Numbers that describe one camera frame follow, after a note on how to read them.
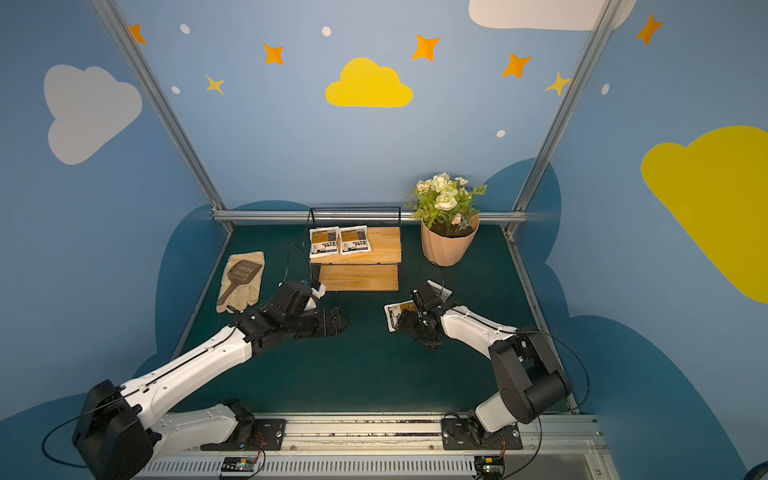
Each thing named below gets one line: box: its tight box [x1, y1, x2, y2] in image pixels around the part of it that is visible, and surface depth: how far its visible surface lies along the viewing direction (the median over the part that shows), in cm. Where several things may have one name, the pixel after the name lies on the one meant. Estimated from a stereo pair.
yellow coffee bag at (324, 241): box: [309, 226, 340, 259], surface depth 95 cm
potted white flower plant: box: [405, 172, 487, 267], surface depth 92 cm
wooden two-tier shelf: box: [309, 206, 403, 292], surface depth 103 cm
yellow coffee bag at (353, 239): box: [338, 225, 372, 256], surface depth 95 cm
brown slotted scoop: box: [217, 259, 263, 306], surface depth 106 cm
